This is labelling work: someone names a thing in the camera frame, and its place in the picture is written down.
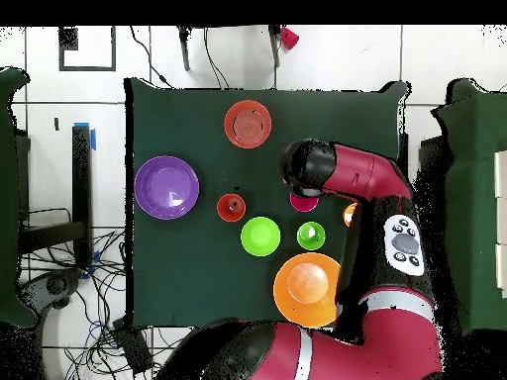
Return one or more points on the pink cup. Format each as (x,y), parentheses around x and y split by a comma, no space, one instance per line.
(303,204)

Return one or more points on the orange bowl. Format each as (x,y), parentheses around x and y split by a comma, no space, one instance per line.
(247,124)

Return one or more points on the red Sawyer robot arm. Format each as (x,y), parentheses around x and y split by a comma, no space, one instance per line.
(396,348)

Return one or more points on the green bowl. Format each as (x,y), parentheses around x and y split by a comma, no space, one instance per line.
(259,237)

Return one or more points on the orange cup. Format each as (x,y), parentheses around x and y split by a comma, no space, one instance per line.
(225,211)

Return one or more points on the green cup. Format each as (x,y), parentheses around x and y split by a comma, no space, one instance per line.
(307,241)

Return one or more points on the dark green tablecloth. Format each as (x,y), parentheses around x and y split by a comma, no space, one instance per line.
(198,277)

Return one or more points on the large yellow bowl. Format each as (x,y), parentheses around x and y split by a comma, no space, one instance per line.
(305,289)

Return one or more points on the yellow cup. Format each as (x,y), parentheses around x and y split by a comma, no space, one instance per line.
(348,215)

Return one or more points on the purple bowl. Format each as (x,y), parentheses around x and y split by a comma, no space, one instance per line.
(158,186)

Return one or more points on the black stand leg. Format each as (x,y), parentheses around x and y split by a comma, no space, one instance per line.
(275,51)
(184,51)

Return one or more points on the thin black bar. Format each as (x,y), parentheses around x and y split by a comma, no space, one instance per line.
(403,152)

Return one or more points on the long black beam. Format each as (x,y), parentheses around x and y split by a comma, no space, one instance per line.
(81,178)

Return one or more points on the red cup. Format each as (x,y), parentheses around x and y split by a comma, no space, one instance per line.
(290,38)

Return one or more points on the black power box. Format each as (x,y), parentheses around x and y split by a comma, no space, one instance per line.
(132,348)

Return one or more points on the short black beam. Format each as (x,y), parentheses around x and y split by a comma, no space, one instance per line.
(51,235)

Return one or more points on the gray black machine base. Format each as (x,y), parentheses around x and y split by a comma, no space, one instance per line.
(55,285)

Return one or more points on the green cloth side table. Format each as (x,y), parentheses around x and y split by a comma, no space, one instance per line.
(471,198)
(10,198)

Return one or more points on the white boxes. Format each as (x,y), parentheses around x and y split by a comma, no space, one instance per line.
(501,221)

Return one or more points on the black square frame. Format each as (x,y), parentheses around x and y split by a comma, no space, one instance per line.
(113,51)

